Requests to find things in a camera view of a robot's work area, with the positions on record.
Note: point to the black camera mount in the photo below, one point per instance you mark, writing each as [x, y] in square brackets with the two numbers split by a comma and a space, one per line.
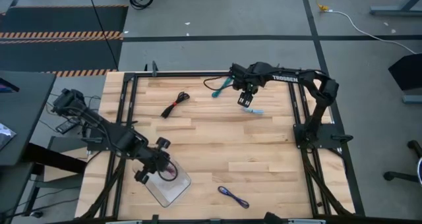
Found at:
[273, 218]

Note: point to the black office chair base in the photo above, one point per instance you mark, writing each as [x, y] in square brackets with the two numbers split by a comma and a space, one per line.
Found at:
[400, 176]

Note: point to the black hazard-striped floor mat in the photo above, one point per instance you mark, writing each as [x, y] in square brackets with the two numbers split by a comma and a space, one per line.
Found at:
[59, 19]

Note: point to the grey table leg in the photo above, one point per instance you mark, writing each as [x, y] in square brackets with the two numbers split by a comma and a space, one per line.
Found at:
[395, 10]

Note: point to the dark tablet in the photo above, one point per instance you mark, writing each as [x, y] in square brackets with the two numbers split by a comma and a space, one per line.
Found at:
[6, 85]

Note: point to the black power adapter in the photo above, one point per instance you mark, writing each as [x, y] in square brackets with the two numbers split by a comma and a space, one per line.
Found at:
[66, 126]

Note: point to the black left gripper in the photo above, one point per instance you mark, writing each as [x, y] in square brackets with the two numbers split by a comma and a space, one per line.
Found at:
[155, 158]

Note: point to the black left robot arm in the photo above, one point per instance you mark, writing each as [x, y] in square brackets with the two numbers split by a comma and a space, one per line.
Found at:
[112, 135]

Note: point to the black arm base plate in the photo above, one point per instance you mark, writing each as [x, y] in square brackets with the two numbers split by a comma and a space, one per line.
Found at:
[326, 136]

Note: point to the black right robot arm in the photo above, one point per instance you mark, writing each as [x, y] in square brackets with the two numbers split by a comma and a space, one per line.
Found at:
[316, 82]

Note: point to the black panel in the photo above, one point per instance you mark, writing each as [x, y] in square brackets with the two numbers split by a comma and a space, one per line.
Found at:
[409, 74]

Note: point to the clear glass container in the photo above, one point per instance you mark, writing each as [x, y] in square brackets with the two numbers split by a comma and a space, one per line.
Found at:
[169, 191]

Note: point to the yellow plug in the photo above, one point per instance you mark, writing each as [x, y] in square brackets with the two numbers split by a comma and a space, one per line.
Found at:
[322, 7]

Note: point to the black aluminium table frame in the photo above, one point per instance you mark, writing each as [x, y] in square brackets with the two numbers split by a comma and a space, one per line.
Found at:
[211, 74]

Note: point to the black desk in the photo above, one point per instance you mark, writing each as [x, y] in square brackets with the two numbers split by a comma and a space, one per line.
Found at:
[23, 118]

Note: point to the black clamp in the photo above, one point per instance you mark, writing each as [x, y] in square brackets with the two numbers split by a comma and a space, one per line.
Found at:
[153, 67]

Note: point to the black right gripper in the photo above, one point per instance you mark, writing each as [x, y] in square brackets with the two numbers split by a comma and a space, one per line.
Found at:
[245, 78]

